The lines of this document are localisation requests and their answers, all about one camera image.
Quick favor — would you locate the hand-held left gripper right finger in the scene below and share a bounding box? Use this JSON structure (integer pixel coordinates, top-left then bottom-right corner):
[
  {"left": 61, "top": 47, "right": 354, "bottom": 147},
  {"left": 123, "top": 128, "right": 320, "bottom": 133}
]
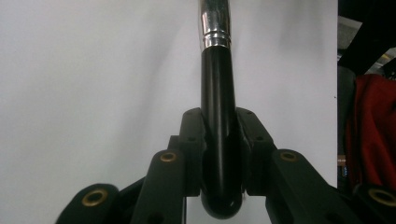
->
[{"left": 235, "top": 106, "right": 276, "bottom": 197}]

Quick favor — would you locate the red cloth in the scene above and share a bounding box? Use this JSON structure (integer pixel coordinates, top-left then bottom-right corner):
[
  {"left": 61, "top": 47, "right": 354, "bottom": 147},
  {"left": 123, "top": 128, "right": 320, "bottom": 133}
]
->
[{"left": 345, "top": 74, "right": 396, "bottom": 192}]

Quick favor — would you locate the white table cover sheet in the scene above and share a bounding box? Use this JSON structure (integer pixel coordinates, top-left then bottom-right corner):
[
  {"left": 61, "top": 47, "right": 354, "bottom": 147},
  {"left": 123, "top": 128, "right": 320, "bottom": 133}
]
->
[{"left": 0, "top": 0, "right": 339, "bottom": 224}]

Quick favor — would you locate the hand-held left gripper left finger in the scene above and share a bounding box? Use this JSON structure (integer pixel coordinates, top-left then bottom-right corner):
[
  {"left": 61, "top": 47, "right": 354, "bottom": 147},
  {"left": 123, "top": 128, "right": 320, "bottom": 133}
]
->
[{"left": 167, "top": 106, "right": 207, "bottom": 198}]

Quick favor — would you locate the thick black-handled makeup brush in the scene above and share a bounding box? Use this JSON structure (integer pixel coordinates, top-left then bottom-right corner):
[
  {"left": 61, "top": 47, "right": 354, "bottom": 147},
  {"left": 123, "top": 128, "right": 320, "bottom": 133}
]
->
[{"left": 198, "top": 0, "right": 245, "bottom": 220}]

